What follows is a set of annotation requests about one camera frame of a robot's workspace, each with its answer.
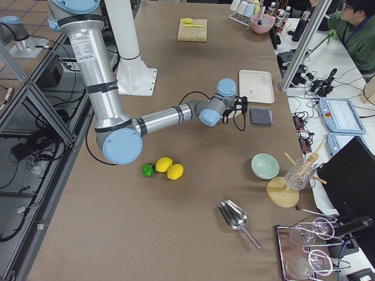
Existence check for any green lime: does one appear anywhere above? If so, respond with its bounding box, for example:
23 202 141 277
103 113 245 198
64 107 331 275
141 163 155 177

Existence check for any pink upturned cup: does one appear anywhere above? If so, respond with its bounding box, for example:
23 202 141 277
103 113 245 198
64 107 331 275
236 1 248 15

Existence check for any wine glass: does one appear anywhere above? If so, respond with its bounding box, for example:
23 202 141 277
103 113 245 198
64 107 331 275
289 217 335 246
286 249 333 280

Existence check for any clear glass cup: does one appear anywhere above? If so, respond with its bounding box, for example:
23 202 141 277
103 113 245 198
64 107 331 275
285 159 316 190

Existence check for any blue teach pendant lower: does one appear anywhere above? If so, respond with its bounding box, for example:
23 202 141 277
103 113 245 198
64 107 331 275
326 132 356 156

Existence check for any blue teach pendant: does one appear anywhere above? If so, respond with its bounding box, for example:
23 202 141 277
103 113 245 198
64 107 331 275
319 97 366 135
326 132 356 156

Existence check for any black thermos bottle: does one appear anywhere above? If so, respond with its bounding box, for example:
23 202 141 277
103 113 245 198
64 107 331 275
292 11 311 42

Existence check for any yellow lemon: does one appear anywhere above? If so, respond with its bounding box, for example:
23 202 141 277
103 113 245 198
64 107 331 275
166 163 184 180
155 157 173 173

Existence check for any wine glass upper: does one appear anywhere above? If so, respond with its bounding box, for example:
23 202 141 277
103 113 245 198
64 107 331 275
289 217 335 246

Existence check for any mirrored metal tray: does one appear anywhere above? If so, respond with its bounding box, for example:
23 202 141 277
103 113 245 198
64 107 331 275
275 225 307 280

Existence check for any wooden cup tree stand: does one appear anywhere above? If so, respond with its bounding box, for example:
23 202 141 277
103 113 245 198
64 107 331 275
267 139 327 207

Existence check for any pink bowl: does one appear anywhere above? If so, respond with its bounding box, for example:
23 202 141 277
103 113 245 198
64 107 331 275
250 14 275 35

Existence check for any black monitor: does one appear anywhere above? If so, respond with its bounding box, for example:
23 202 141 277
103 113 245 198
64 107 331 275
318 136 374 218

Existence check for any lemon slice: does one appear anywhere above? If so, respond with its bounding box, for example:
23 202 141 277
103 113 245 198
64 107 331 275
182 18 193 24

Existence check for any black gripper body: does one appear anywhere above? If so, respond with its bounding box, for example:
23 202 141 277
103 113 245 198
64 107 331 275
229 96 248 116

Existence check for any grey folded cloth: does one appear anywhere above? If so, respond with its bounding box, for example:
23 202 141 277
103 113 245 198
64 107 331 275
250 108 273 126

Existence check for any yellow lemon right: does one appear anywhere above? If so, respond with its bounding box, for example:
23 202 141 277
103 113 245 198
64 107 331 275
166 163 184 180

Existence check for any mint green bowl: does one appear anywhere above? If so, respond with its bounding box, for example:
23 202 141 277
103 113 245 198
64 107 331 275
251 153 279 180

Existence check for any blue upturned cup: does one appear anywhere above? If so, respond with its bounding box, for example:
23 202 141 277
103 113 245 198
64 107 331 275
243 3 255 18

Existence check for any wine glass lower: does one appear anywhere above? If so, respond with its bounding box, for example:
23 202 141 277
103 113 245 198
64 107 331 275
286 249 333 280

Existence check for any blue teach pendant upper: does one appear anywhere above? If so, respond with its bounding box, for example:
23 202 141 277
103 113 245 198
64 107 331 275
319 97 366 135

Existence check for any person in green jacket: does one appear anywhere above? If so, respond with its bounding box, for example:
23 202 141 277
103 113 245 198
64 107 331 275
327 0 374 73

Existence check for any metal scoop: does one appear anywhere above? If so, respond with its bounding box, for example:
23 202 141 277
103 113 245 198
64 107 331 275
217 199 261 249

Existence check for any yellow plastic knife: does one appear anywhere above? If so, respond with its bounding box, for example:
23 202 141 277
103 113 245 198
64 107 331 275
183 23 204 28

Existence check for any aluminium frame post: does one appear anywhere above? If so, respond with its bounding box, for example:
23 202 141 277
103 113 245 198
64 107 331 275
280 0 332 91

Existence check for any yellow lemon left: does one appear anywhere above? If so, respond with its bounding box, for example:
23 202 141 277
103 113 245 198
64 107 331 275
155 157 173 173

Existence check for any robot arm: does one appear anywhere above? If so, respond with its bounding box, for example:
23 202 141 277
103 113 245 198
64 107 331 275
48 1 246 165

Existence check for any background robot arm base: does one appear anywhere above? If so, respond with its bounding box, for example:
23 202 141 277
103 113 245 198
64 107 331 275
1 15 42 59

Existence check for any cream rabbit tray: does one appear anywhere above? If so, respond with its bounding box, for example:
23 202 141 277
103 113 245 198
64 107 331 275
238 70 275 104

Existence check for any white wire cup rack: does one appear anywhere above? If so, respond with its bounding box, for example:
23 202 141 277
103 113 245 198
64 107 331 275
229 12 250 26

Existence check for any wooden cutting board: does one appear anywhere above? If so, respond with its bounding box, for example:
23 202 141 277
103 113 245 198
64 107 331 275
177 18 207 42

